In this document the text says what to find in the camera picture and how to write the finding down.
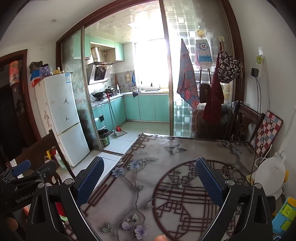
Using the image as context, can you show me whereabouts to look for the black kitchen trash bin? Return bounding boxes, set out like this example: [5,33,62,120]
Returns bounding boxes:
[97,128,110,148]

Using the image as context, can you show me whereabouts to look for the teal kitchen cabinets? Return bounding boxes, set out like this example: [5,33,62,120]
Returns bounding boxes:
[91,92,170,132]

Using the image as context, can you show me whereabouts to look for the person's left hand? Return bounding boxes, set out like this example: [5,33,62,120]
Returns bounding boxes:
[5,205,30,232]

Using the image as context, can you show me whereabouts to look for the dark wooden chair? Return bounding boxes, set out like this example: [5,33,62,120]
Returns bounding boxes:
[15,129,75,178]

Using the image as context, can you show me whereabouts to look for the green red plastic basin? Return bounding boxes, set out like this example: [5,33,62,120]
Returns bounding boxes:
[55,202,68,222]

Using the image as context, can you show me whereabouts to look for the black wok on stove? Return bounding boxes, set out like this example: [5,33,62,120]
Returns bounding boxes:
[91,91,105,99]

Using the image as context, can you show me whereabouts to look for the dark red hanging apron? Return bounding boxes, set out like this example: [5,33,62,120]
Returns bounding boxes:
[202,43,224,126]

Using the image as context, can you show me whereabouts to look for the white two-door refrigerator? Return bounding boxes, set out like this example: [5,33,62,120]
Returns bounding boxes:
[35,72,90,167]

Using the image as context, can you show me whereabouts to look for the checkered chair cushion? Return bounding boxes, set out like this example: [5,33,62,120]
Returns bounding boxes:
[250,110,283,158]

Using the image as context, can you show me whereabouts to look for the range hood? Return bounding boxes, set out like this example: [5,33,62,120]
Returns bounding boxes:
[86,45,113,85]

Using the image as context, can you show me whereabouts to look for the plaid hanging cloth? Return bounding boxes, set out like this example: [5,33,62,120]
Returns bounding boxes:
[177,39,200,111]

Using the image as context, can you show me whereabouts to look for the black white patterned bag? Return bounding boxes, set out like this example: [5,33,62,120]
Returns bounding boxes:
[218,51,243,84]

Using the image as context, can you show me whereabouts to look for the red mop with handle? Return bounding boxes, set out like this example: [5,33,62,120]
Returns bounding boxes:
[106,93,127,137]

